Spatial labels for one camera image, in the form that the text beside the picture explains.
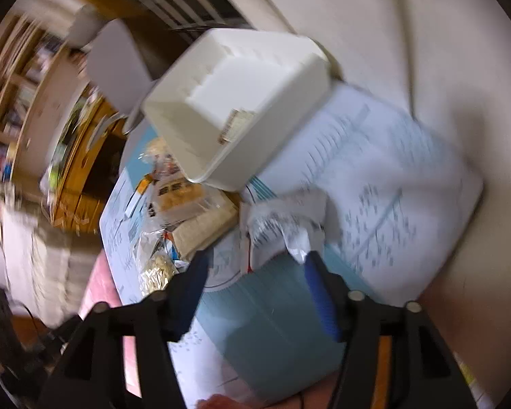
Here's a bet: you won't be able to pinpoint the white plastic bin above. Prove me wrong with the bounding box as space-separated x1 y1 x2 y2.
141 28 330 192

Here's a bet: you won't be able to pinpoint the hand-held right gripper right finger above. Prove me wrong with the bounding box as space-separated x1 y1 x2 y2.
304 251 478 409

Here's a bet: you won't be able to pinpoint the grey office chair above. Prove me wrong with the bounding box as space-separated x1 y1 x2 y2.
66 4 154 133

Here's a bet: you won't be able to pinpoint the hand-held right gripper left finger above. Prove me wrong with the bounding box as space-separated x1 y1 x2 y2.
38 249 210 409

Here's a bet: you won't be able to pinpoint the orange label cracker packet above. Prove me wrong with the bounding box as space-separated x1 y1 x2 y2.
151 172 207 224

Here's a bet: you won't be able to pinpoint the wooden desk with drawers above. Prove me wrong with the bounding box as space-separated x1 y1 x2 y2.
47 81 128 235

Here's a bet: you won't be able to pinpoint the grey snack packet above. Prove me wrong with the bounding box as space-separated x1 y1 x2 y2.
238 188 328 274

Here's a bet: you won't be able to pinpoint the teal tree print tablecloth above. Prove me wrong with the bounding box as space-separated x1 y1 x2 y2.
99 81 484 409

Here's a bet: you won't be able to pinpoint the pink blanket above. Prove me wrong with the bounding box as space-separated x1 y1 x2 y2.
79 256 141 397

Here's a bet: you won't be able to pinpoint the clear rice cracker packet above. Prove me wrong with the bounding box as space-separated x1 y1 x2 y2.
142 136 180 175

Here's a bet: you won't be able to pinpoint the metal window bars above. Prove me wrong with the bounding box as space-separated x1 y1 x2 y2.
98 0 248 35

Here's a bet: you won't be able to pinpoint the person's pink fleece clothing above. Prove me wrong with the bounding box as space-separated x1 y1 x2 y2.
196 375 345 409

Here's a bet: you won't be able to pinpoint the wooden bookshelf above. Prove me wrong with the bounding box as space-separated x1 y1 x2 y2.
0 9 90 188

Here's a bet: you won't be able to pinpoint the clear puffed rice packet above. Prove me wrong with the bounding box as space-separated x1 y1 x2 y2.
138 228 190 297

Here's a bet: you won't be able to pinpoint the white lace furniture cover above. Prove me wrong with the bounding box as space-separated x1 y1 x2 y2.
0 204 103 320

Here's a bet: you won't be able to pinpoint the black cable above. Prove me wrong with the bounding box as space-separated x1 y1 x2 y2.
11 300 66 352

